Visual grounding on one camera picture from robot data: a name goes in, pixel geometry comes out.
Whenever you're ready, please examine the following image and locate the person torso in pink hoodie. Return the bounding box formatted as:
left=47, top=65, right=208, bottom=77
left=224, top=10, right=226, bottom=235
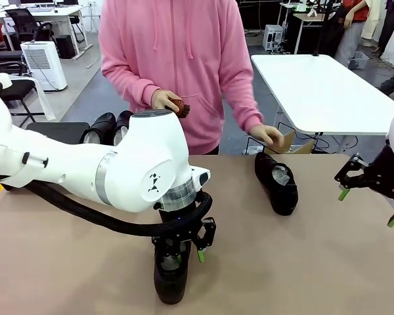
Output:
left=98, top=0, right=265, bottom=156

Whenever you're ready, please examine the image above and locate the black mesh office chair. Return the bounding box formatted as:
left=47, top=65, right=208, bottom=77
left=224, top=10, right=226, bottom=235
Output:
left=5, top=8, right=55, bottom=50

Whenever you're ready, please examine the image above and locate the white computer case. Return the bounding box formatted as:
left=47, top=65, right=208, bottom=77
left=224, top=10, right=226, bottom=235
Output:
left=262, top=24, right=285, bottom=53

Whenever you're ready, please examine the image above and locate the black hanging garment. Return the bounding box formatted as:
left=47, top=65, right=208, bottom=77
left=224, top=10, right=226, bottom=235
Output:
left=379, top=0, right=394, bottom=62

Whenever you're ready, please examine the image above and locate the brown shoe brush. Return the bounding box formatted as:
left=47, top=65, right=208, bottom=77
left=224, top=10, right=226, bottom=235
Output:
left=165, top=97, right=191, bottom=120

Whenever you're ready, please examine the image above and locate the thin black pole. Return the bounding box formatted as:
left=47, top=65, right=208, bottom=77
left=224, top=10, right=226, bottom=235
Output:
left=311, top=0, right=334, bottom=57

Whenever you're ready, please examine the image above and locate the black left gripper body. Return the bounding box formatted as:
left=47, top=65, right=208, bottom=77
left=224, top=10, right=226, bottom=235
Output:
left=150, top=199, right=205, bottom=250

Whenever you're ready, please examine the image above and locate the brown cardboard box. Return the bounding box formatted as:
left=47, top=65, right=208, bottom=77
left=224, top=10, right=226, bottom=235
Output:
left=264, top=130, right=317, bottom=155

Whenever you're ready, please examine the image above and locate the black visitor chair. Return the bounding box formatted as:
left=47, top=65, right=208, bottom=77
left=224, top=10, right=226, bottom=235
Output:
left=0, top=60, right=45, bottom=124

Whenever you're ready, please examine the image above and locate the grey plastic bin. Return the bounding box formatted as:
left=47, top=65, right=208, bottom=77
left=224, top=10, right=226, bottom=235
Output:
left=349, top=51, right=370, bottom=70

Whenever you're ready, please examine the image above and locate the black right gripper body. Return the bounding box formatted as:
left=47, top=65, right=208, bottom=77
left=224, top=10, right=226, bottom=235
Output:
left=363, top=140, right=394, bottom=218

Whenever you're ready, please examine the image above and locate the person's right forearm pink sleeve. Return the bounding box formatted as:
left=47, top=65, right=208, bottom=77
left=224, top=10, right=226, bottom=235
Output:
left=100, top=64, right=161, bottom=109

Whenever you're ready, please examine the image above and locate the white office desk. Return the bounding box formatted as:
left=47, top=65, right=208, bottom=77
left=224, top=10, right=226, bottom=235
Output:
left=0, top=3, right=90, bottom=62

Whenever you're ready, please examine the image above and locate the person's right hand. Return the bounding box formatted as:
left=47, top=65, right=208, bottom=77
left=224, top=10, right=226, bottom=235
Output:
left=150, top=90, right=182, bottom=112

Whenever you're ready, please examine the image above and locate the white dehumidifier unit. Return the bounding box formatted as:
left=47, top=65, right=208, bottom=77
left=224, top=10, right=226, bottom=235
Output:
left=20, top=39, right=68, bottom=92

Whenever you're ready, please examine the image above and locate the cream hanging garment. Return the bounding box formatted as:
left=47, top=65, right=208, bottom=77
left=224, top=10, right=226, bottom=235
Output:
left=361, top=0, right=382, bottom=41

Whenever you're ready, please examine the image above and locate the thin black wire frame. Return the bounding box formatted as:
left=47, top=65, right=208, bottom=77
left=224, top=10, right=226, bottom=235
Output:
left=247, top=121, right=296, bottom=155

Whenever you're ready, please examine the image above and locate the white folding table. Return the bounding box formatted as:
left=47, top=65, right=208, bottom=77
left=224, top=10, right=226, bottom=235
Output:
left=250, top=54, right=394, bottom=138

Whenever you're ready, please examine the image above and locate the black metal shoe stand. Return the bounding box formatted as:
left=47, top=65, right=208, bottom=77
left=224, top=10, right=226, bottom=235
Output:
left=25, top=121, right=91, bottom=145

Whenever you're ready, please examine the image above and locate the small black desk chair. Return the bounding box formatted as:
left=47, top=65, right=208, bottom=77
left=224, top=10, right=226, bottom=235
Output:
left=68, top=14, right=86, bottom=43

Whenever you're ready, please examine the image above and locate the brown top workbench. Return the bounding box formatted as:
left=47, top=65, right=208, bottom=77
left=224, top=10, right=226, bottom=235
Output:
left=294, top=12, right=336, bottom=55

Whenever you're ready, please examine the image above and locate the black leather shoe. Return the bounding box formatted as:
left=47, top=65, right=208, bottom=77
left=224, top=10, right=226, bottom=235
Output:
left=153, top=241, right=190, bottom=305
left=254, top=152, right=299, bottom=217
left=79, top=112, right=116, bottom=145
left=112, top=110, right=135, bottom=147

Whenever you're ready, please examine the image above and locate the white hanging cloth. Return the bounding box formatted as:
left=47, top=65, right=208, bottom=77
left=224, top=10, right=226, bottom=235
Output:
left=19, top=75, right=56, bottom=121

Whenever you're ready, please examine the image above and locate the mannequin in orange shirt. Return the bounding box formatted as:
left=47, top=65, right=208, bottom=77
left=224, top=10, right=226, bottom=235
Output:
left=334, top=0, right=371, bottom=68

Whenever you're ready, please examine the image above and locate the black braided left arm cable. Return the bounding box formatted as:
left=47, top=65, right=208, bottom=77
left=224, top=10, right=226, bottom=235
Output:
left=26, top=180, right=215, bottom=238

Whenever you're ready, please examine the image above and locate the black computer tower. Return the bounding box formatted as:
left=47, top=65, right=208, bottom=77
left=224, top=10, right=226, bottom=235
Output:
left=55, top=34, right=76, bottom=60

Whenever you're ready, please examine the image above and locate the person's left forearm pink sleeve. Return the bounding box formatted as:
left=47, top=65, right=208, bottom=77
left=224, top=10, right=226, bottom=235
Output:
left=231, top=87, right=265, bottom=134

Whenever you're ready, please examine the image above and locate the person's left hand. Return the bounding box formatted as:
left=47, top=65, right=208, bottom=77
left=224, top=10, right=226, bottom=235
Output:
left=249, top=123, right=286, bottom=148

